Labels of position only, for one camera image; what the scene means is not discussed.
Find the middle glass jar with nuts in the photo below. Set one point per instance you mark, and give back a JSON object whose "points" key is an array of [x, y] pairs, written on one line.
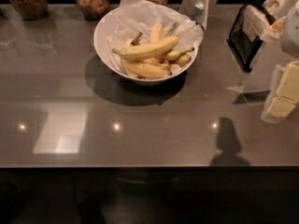
{"points": [[93, 10]]}

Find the glass jar with nuts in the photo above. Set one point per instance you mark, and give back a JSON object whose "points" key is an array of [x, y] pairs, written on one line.
{"points": [[30, 10], [93, 10]]}

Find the white paper liner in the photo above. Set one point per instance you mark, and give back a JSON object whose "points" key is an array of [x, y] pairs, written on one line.
{"points": [[138, 16]]}

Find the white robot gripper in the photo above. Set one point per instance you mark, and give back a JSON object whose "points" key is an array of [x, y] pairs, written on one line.
{"points": [[291, 34]]}

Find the left glass jar with nuts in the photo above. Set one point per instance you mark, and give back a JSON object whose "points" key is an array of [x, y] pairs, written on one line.
{"points": [[30, 10]]}

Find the white ceramic bowl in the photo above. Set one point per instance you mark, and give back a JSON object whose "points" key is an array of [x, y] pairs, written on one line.
{"points": [[102, 33]]}

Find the small right lower banana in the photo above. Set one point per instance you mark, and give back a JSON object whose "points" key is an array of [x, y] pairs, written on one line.
{"points": [[182, 60]]}

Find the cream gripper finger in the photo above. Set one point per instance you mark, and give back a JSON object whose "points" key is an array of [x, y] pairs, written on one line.
{"points": [[277, 108]]}

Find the left banana with dark stem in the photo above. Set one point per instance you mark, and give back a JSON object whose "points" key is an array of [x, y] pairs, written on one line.
{"points": [[133, 41]]}

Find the right yellow banana with stem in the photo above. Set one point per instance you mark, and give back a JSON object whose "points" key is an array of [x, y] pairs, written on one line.
{"points": [[173, 54]]}

